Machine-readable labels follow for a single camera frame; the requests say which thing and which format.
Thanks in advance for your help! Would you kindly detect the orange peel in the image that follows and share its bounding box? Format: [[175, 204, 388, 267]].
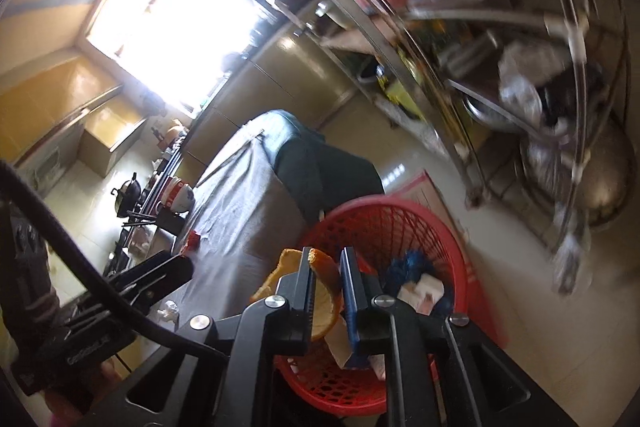
[[250, 248, 346, 342]]

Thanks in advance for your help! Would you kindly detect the blue cloth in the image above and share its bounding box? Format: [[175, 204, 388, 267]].
[[255, 109, 386, 228]]

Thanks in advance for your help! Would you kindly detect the red and white bowl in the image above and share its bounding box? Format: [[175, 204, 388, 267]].
[[162, 177, 196, 212]]

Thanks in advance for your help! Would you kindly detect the black wok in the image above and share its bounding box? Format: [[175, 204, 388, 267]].
[[111, 172, 146, 218]]

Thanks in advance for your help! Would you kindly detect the person's left hand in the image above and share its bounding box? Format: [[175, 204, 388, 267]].
[[45, 354, 128, 427]]

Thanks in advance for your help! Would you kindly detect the window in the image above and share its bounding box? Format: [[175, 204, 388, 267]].
[[85, 0, 261, 118]]

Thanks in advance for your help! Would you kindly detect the red plastic basket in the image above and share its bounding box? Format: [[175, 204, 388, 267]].
[[272, 198, 473, 417]]

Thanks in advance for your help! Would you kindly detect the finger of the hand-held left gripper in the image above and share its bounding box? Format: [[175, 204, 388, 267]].
[[102, 251, 196, 308]]

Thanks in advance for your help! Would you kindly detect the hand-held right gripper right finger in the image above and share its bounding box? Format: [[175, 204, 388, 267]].
[[340, 247, 580, 427]]

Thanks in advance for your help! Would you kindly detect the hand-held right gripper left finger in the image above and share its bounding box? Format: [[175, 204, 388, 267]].
[[95, 247, 317, 427]]

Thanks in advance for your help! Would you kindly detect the steel bowl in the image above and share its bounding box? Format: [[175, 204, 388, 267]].
[[460, 92, 526, 132]]

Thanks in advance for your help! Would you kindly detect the white plastic bag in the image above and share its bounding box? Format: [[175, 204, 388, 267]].
[[497, 42, 571, 128]]

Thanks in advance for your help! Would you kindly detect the white carton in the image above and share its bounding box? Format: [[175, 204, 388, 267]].
[[325, 314, 391, 380]]

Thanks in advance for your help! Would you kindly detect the blue plastic bag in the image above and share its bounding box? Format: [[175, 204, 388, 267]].
[[382, 252, 456, 318]]

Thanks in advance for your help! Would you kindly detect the white crumpled wrapper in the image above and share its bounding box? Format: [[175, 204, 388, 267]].
[[156, 299, 180, 323]]

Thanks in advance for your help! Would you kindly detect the metal basin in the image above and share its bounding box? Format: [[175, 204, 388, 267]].
[[575, 147, 633, 233]]

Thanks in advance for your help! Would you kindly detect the metal kitchen rack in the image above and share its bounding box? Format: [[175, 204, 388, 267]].
[[265, 0, 636, 298]]

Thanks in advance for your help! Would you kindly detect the black cup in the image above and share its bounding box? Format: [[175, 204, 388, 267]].
[[154, 207, 183, 235]]

